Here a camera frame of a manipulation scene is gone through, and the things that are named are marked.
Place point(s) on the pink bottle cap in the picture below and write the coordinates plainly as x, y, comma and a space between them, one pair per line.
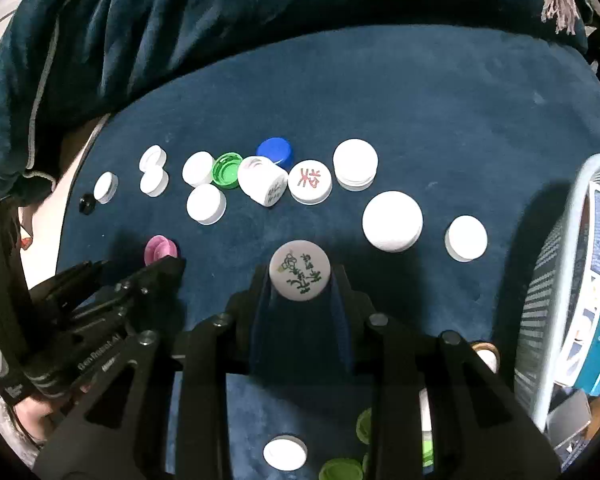
159, 247

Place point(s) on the white stacked lid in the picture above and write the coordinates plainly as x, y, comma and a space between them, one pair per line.
355, 164

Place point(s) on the cyan box in basket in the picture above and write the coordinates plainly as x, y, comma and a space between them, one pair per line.
579, 358

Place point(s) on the blue bottle cap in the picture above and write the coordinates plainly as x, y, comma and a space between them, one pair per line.
277, 150

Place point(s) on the gold lid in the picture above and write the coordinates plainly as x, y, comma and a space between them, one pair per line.
488, 353

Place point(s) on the large white lid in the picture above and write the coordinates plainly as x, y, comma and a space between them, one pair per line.
392, 221

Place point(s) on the grey mesh basket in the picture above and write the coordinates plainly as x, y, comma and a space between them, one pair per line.
565, 288

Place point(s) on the green open cap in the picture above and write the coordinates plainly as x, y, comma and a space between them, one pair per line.
225, 170

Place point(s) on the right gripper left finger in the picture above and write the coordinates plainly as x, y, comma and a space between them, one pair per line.
263, 338

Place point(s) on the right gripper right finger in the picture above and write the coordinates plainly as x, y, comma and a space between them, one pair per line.
341, 301

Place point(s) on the white jar lying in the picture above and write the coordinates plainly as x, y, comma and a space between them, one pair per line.
262, 180

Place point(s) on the white cap near front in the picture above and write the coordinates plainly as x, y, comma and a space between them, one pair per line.
285, 453

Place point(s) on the white cap red character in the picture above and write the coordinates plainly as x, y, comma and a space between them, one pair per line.
310, 182

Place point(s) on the dark blue velvet blanket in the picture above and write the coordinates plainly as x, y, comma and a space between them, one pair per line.
468, 122

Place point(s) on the white cap green print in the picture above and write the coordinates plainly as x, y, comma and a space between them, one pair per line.
299, 270

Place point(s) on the dark blue pillow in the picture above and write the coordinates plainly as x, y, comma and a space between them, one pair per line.
65, 62

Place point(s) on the white bottle cap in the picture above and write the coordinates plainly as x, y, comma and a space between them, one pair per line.
466, 239
154, 157
198, 168
105, 187
154, 182
206, 204

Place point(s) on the small black cap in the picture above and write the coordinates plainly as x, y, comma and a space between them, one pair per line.
87, 204

